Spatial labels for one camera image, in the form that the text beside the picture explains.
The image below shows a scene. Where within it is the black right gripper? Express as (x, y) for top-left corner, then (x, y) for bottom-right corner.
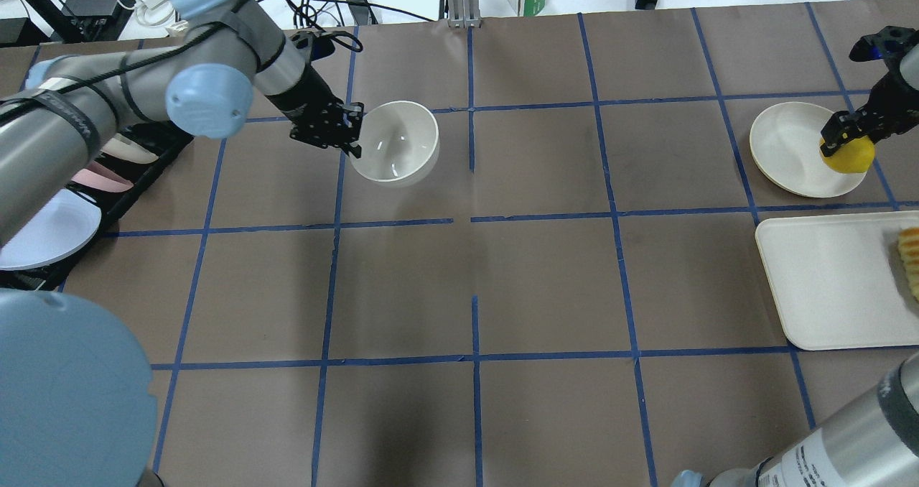
(821, 78), (916, 150)

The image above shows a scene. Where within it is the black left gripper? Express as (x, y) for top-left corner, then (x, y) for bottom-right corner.
(290, 101), (364, 159)

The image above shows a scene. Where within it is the white ceramic bowl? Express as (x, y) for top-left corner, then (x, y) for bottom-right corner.
(349, 101), (441, 188)

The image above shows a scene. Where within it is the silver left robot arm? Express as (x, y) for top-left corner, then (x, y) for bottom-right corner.
(1, 0), (364, 244)

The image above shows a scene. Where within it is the cream round plate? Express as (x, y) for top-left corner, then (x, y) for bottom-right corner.
(749, 101), (867, 199)

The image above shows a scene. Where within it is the sliced yellow fruit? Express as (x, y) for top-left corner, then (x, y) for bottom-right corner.
(897, 226), (919, 300)

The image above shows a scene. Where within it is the white rectangular tray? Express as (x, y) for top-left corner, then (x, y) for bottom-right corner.
(755, 211), (918, 351)

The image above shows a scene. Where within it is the black dish rack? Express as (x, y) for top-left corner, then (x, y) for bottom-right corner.
(2, 123), (194, 291)

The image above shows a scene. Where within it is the cream plate in rack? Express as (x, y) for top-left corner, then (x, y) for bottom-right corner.
(101, 133), (159, 165)

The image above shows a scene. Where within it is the pink plate in rack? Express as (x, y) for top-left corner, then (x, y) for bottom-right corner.
(71, 161), (134, 193)

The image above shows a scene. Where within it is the lavender plate in rack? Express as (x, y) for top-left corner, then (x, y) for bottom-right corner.
(1, 189), (102, 271)

